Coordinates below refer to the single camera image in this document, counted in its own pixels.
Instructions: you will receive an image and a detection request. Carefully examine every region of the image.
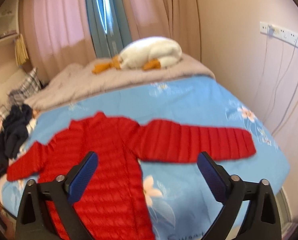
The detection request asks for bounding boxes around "red down jacket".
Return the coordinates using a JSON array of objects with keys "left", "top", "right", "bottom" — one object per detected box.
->
[{"left": 7, "top": 112, "right": 256, "bottom": 239}]

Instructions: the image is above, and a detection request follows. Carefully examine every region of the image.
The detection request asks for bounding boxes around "dark navy clothes pile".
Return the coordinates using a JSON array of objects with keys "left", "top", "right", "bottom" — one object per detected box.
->
[{"left": 2, "top": 104, "right": 33, "bottom": 159}]

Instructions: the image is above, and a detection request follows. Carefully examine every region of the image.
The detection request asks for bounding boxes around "left hand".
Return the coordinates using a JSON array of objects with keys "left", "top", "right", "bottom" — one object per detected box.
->
[{"left": 0, "top": 202, "right": 15, "bottom": 240}]

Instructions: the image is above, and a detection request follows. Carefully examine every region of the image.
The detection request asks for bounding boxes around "blue floral bed sheet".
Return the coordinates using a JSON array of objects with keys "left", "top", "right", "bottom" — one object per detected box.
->
[{"left": 1, "top": 74, "right": 291, "bottom": 240}]

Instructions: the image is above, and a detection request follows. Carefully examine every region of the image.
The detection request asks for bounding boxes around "plaid pillow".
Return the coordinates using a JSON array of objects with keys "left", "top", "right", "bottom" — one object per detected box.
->
[{"left": 8, "top": 68, "right": 41, "bottom": 106}]

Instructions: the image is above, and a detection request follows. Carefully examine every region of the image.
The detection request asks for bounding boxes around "grey quilt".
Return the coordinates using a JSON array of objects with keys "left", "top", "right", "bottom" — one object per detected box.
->
[{"left": 24, "top": 54, "right": 215, "bottom": 111}]

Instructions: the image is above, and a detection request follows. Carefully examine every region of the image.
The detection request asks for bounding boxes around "yellow hanging tassel cloth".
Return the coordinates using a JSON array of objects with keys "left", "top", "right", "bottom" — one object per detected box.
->
[{"left": 14, "top": 34, "right": 29, "bottom": 66}]

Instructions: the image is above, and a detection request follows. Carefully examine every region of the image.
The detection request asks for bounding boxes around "white power strip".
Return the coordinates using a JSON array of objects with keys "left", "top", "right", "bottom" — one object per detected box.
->
[{"left": 259, "top": 22, "right": 298, "bottom": 48}]

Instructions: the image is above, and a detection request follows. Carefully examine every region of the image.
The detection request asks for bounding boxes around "white goose plush toy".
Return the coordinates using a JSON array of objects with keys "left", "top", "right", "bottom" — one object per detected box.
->
[{"left": 92, "top": 36, "right": 182, "bottom": 74}]

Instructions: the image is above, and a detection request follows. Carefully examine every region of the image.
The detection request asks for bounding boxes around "pink curtain left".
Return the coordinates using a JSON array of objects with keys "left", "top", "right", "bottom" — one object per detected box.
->
[{"left": 19, "top": 0, "right": 96, "bottom": 82}]

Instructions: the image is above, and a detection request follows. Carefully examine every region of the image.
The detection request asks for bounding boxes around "pink curtain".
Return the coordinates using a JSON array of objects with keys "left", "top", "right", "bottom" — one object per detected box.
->
[
  {"left": 19, "top": 0, "right": 96, "bottom": 82},
  {"left": 122, "top": 0, "right": 201, "bottom": 61}
]

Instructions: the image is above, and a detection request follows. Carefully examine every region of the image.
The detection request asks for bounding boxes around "teal curtain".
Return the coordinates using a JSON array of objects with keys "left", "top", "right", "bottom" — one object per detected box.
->
[{"left": 86, "top": 0, "right": 132, "bottom": 58}]

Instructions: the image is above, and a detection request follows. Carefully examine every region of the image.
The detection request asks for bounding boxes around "pink curtain right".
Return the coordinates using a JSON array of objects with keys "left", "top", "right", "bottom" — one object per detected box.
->
[{"left": 122, "top": 0, "right": 201, "bottom": 61}]

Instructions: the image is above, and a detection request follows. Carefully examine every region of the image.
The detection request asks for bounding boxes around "white wall shelf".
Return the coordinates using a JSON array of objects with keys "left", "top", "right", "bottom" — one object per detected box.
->
[{"left": 0, "top": 0, "right": 19, "bottom": 42}]

